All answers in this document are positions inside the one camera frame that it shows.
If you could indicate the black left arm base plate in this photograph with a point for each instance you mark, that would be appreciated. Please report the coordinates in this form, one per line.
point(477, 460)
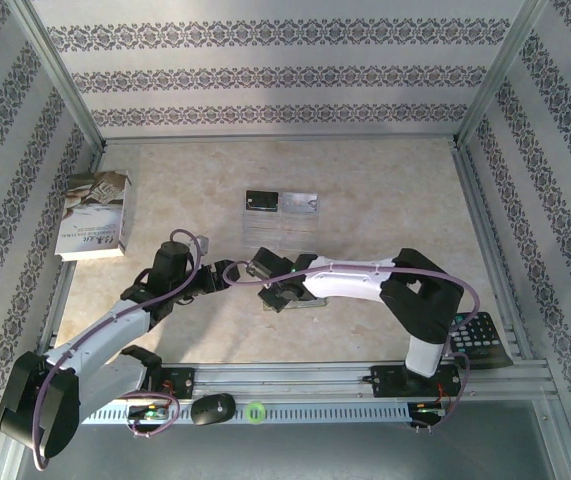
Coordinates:
point(185, 382)

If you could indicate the black computer mouse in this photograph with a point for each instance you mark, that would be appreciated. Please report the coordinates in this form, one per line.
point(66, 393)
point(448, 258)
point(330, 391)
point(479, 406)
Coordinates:
point(212, 410)

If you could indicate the aluminium frame rail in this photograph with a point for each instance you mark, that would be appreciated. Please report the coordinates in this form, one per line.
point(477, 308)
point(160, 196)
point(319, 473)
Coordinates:
point(290, 375)
point(492, 250)
point(57, 310)
point(265, 140)

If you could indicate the grey metal tray panel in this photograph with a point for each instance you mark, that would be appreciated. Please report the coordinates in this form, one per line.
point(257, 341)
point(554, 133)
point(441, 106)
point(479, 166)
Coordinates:
point(315, 455)

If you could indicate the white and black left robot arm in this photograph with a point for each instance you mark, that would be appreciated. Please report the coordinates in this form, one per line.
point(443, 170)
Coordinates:
point(100, 330)

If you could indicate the clear plastic card holder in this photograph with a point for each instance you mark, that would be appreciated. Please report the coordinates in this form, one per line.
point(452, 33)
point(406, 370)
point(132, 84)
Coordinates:
point(310, 304)

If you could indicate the aluminium frame post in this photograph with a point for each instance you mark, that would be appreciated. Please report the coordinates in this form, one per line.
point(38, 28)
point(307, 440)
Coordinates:
point(62, 75)
point(497, 75)

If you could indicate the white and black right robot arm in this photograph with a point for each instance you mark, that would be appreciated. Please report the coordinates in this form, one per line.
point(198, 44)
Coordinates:
point(345, 280)

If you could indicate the small circuit board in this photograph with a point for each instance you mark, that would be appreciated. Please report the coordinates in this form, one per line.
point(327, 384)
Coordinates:
point(430, 410)
point(150, 413)

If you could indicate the silver credit card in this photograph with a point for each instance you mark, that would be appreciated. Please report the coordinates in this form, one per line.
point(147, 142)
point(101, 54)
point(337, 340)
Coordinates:
point(300, 202)

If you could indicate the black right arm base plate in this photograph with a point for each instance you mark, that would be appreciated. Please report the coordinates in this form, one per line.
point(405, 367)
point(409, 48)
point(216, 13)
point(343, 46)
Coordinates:
point(385, 382)

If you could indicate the white heritage cultural book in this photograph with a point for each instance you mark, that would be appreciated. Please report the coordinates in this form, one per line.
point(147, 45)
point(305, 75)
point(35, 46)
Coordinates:
point(92, 215)

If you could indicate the black credit card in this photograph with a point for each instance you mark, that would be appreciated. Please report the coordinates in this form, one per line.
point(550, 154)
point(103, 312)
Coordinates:
point(262, 200)

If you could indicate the black calculator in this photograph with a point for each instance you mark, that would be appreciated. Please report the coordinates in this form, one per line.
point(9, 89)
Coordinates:
point(480, 340)

